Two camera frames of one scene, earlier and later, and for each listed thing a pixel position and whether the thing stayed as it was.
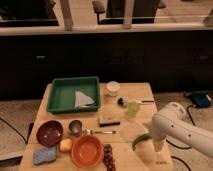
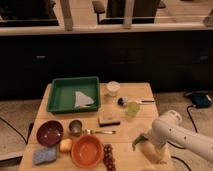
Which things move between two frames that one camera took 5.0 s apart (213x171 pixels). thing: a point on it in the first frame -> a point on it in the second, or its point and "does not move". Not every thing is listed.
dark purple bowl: (49, 133) does not move
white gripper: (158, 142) -> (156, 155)
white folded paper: (82, 100) does not move
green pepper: (141, 138) does not move
